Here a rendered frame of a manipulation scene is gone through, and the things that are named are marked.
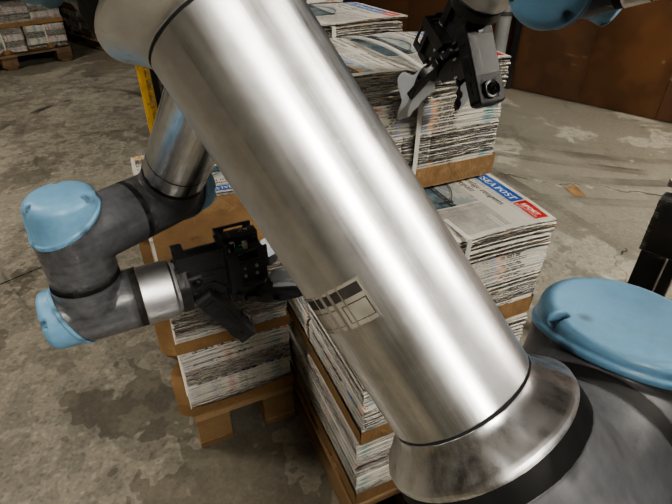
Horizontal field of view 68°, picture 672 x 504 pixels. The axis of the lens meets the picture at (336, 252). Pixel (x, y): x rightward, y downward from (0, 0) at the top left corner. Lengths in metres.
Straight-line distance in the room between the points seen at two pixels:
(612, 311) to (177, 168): 0.43
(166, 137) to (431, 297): 0.37
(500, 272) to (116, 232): 0.65
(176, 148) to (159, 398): 1.27
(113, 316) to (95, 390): 1.20
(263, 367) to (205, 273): 0.78
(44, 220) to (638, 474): 0.52
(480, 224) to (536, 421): 0.65
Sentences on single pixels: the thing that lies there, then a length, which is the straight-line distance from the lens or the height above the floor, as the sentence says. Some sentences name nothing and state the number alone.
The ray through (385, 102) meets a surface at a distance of 0.86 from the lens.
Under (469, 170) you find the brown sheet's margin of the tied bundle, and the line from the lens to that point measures 1.02.
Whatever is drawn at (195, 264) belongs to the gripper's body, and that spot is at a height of 0.91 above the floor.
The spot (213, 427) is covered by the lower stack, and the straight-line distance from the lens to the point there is 1.52.
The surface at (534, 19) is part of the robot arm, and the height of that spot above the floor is 1.19.
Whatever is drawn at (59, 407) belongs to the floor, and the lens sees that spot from 1.83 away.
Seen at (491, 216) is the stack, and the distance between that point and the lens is 0.92.
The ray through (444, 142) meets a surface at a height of 0.92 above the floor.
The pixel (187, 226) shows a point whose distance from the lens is 1.34.
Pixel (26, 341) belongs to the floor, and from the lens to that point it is 2.12.
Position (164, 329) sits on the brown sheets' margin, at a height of 0.39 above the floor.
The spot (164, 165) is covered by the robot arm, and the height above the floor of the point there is 1.05.
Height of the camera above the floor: 1.27
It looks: 34 degrees down
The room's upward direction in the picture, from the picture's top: straight up
